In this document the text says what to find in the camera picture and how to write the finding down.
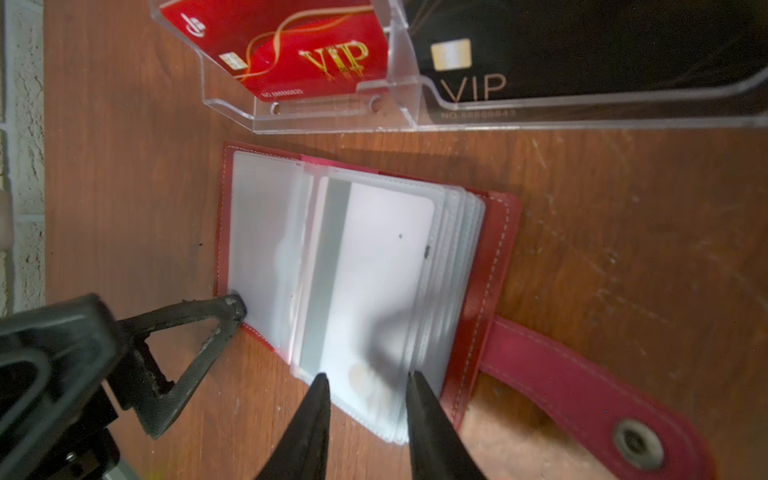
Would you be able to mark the black VIP card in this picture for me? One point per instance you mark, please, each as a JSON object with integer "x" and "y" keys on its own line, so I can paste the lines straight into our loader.
{"x": 559, "y": 61}

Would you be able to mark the clear acrylic card organizer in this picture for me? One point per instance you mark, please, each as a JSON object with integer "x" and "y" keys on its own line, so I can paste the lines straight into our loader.
{"x": 395, "y": 103}

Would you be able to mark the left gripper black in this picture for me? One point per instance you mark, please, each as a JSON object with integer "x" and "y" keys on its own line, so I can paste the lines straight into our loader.
{"x": 54, "y": 359}

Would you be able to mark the red card in organizer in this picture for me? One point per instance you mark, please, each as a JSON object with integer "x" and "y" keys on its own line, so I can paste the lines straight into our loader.
{"x": 286, "y": 50}

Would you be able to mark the white magnetic stripe card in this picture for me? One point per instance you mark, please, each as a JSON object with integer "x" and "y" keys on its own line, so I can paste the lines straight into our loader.
{"x": 367, "y": 261}

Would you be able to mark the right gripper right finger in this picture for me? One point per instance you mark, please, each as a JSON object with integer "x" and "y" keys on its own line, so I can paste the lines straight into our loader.
{"x": 436, "y": 451}

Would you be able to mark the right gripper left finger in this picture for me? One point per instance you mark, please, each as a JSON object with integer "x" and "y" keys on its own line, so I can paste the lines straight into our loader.
{"x": 302, "y": 452}

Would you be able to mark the red leather card holder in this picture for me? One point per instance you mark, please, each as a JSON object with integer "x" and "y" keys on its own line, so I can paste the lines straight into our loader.
{"x": 269, "y": 207}

